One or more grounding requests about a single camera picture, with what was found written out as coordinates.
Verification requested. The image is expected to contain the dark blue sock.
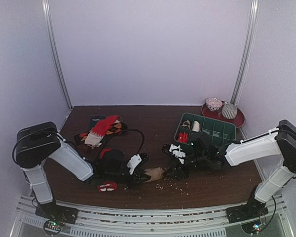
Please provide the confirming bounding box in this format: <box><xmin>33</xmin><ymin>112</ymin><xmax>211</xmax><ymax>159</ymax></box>
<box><xmin>89</xmin><ymin>116</ymin><xmax>102</xmax><ymax>128</ymax></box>

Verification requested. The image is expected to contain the rolled patterned sock in tray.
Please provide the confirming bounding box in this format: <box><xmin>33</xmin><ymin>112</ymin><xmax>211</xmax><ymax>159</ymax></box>
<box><xmin>181</xmin><ymin>120</ymin><xmax>191</xmax><ymax>130</ymax></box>

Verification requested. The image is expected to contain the red sock pair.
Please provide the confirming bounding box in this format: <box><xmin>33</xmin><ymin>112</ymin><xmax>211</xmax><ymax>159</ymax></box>
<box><xmin>97</xmin><ymin>149</ymin><xmax>117</xmax><ymax>193</ymax></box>

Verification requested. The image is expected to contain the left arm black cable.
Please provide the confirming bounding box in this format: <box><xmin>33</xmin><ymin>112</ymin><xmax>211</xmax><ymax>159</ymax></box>
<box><xmin>96</xmin><ymin>128</ymin><xmax>145</xmax><ymax>161</ymax></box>

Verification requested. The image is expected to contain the argyle black orange sock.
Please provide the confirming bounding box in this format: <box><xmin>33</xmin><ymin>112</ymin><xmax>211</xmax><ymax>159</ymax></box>
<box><xmin>74</xmin><ymin>119</ymin><xmax>128</xmax><ymax>149</ymax></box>

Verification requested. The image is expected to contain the left circuit board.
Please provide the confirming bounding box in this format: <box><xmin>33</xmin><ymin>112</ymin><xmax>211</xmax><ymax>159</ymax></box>
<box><xmin>42</xmin><ymin>220</ymin><xmax>70</xmax><ymax>236</ymax></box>

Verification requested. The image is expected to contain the striped grey cup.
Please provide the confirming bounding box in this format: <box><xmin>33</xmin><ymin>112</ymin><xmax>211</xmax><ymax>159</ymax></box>
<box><xmin>222</xmin><ymin>103</ymin><xmax>238</xmax><ymax>119</ymax></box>

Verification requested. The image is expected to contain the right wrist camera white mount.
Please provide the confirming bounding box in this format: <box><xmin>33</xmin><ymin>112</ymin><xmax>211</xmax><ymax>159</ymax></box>
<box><xmin>169</xmin><ymin>144</ymin><xmax>186</xmax><ymax>164</ymax></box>

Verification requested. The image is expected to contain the green divided organizer tray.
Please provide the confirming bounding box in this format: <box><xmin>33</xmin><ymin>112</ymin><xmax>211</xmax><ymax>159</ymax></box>
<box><xmin>174</xmin><ymin>113</ymin><xmax>237</xmax><ymax>150</ymax></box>

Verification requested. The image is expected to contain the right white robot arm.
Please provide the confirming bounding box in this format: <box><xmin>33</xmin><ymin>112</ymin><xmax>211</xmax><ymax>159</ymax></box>
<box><xmin>162</xmin><ymin>119</ymin><xmax>296</xmax><ymax>218</ymax></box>

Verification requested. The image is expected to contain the red white sock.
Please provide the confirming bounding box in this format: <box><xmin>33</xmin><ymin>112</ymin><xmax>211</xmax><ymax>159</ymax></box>
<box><xmin>84</xmin><ymin>115</ymin><xmax>119</xmax><ymax>147</ymax></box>

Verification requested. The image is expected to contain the right circuit board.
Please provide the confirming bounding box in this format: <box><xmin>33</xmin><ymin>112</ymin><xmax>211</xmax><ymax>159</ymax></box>
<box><xmin>241</xmin><ymin>221</ymin><xmax>267</xmax><ymax>236</ymax></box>

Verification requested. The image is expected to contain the aluminium frame post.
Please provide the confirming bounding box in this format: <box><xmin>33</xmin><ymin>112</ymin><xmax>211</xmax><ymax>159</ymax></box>
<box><xmin>41</xmin><ymin>0</ymin><xmax>73</xmax><ymax>111</ymax></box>
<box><xmin>230</xmin><ymin>0</ymin><xmax>259</xmax><ymax>105</ymax></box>

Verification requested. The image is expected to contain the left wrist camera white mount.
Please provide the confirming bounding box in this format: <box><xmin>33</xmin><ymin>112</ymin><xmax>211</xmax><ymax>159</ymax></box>
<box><xmin>126</xmin><ymin>154</ymin><xmax>142</xmax><ymax>175</ymax></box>

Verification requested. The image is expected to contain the dark red plate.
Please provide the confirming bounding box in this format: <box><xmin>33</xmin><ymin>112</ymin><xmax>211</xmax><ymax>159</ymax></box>
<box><xmin>201</xmin><ymin>101</ymin><xmax>245</xmax><ymax>128</ymax></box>

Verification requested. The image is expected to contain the front aluminium rail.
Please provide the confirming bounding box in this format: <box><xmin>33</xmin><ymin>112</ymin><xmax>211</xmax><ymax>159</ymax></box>
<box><xmin>11</xmin><ymin>195</ymin><xmax>294</xmax><ymax>237</ymax></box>

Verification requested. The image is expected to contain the circuit board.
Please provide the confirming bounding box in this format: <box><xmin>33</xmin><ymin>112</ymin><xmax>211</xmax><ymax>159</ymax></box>
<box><xmin>241</xmin><ymin>221</ymin><xmax>267</xmax><ymax>236</ymax></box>
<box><xmin>42</xmin><ymin>220</ymin><xmax>70</xmax><ymax>236</ymax></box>

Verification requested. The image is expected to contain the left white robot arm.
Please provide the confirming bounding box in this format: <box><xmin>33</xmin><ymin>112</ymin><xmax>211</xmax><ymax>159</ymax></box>
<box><xmin>12</xmin><ymin>122</ymin><xmax>151</xmax><ymax>219</ymax></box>

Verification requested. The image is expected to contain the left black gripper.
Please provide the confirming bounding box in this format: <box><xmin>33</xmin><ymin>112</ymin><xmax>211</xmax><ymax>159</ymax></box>
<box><xmin>105</xmin><ymin>167</ymin><xmax>150</xmax><ymax>190</ymax></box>

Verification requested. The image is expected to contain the rolled cream sock in tray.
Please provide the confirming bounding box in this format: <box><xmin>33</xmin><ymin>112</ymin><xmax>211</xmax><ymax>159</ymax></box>
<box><xmin>191</xmin><ymin>120</ymin><xmax>201</xmax><ymax>132</ymax></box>

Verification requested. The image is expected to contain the rolled red sock in tray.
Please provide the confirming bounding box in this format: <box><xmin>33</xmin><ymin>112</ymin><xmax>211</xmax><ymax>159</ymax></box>
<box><xmin>177</xmin><ymin>132</ymin><xmax>188</xmax><ymax>144</ymax></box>

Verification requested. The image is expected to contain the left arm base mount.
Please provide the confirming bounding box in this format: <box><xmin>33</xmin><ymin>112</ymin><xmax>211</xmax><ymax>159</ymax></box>
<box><xmin>35</xmin><ymin>202</ymin><xmax>78</xmax><ymax>224</ymax></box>

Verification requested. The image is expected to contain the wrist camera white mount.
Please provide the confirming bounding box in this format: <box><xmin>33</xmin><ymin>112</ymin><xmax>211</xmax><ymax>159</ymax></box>
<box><xmin>169</xmin><ymin>144</ymin><xmax>186</xmax><ymax>164</ymax></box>
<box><xmin>126</xmin><ymin>154</ymin><xmax>142</xmax><ymax>175</ymax></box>

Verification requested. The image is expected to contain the right aluminium frame post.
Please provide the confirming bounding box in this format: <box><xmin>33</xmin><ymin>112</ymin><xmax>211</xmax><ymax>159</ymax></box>
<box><xmin>230</xmin><ymin>0</ymin><xmax>259</xmax><ymax>105</ymax></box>

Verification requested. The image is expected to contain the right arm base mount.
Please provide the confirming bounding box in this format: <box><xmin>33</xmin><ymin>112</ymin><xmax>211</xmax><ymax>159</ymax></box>
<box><xmin>226</xmin><ymin>193</ymin><xmax>268</xmax><ymax>224</ymax></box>

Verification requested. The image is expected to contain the tan ribbed sock pair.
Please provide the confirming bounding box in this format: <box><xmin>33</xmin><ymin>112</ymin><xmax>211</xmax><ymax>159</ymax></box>
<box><xmin>145</xmin><ymin>167</ymin><xmax>164</xmax><ymax>183</ymax></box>

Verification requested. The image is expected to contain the left aluminium frame post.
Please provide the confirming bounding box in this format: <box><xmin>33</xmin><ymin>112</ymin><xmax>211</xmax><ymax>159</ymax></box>
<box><xmin>41</xmin><ymin>0</ymin><xmax>73</xmax><ymax>111</ymax></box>

